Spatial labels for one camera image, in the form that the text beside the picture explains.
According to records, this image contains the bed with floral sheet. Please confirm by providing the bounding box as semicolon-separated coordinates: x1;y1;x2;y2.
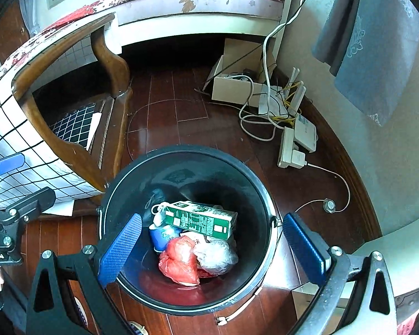
0;0;287;100

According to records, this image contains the white power strip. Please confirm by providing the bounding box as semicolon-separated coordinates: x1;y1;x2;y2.
278;127;307;169

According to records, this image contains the checkered white tablecloth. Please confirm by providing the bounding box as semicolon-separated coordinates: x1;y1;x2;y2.
0;35;106;209

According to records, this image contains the clear plastic bag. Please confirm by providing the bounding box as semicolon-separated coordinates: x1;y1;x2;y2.
193;240;238;276

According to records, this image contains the thin charger cable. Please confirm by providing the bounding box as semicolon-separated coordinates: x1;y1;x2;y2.
293;161;352;216

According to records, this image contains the white thick cable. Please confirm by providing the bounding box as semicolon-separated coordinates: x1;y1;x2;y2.
237;0;307;142

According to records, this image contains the black trash bin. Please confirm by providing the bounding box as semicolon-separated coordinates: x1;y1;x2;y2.
99;145;278;315

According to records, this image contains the open cardboard box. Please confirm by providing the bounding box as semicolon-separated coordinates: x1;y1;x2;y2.
202;38;275;107

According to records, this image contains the green white drink carton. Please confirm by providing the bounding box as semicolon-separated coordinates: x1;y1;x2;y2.
165;200;237;240

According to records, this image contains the white router box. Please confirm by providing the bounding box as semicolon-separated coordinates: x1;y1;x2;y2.
294;113;318;153

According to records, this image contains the grey blue curtain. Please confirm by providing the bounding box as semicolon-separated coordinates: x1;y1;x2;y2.
313;0;419;126

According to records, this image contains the white tissue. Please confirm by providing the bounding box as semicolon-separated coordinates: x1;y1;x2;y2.
150;202;169;227

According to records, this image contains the red plastic bag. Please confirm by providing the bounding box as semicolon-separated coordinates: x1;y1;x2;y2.
159;236;200;287

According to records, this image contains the small blue paper cup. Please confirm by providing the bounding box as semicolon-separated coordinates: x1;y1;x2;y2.
149;224;182;253

